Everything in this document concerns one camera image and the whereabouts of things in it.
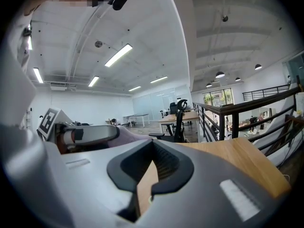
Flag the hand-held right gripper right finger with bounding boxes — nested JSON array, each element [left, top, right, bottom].
[[133, 140, 285, 228]]

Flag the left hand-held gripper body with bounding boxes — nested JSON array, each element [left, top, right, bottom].
[[37, 107, 77, 154]]

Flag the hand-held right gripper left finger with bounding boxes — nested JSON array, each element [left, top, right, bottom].
[[44, 139, 155, 228]]

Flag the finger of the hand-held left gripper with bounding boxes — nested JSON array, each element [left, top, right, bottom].
[[70, 124, 121, 151]]

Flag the white table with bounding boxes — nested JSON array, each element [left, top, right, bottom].
[[122, 113, 151, 128]]

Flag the black office chair with headrest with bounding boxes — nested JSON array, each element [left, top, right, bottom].
[[149, 99, 189, 143]]

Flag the person's white shirt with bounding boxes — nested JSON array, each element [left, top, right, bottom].
[[9, 6, 34, 75]]

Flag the black metal railing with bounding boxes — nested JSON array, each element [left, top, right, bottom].
[[192, 85, 304, 158]]

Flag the wooden office desk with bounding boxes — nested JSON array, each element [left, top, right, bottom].
[[158, 110, 200, 143]]

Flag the large window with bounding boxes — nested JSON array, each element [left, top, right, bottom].
[[202, 87, 234, 107]]

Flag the black balcony railing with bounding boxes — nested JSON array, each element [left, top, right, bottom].
[[242, 84, 291, 102]]

